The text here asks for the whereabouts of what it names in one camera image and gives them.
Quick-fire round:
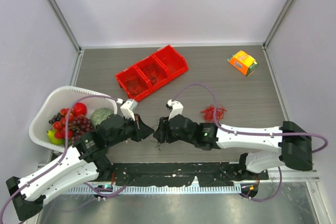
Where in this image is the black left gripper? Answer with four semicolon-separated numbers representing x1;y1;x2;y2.
107;113;154;147

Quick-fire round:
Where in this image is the red cable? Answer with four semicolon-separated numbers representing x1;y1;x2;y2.
201;104;228;123

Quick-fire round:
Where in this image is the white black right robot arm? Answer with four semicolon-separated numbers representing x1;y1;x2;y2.
153;114;313;179

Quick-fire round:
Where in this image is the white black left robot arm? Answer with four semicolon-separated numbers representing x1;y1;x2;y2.
6;114;154;221

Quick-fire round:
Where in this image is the green melon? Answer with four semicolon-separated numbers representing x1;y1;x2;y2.
90;108;113;127

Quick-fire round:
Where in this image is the red three-compartment bin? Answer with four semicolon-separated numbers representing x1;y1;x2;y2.
115;45;188;102

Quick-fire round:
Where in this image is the dark grape bunch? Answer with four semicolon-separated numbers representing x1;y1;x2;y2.
49;115;95;143

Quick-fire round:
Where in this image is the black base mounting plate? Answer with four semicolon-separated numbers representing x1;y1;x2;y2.
111;162;269;187

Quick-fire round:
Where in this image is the red apple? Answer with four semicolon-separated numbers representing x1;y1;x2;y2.
71;102;87;117

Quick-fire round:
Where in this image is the yellow green pear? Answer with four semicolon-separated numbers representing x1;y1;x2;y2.
47;130;65;146

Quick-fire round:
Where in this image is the white plastic basket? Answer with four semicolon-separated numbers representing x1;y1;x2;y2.
29;86;118;153

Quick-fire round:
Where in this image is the orange green carton box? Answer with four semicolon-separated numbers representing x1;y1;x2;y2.
227;50;258;77

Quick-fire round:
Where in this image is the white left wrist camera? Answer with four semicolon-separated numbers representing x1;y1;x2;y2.
116;98;138;121

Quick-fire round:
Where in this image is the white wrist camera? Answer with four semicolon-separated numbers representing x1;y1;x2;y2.
166;99;184;120
116;98;138;121

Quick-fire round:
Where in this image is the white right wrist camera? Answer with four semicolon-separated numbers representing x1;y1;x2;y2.
166;99;184;120

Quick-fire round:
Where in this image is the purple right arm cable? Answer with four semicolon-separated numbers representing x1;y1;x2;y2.
167;83;329;201

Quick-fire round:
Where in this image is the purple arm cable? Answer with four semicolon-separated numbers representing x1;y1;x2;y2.
167;83;329;201
0;95;128;218

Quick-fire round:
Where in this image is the white slotted cable duct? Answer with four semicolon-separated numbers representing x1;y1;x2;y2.
62;184;242;195

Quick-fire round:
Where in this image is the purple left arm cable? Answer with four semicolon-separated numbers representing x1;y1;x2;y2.
0;95;128;218

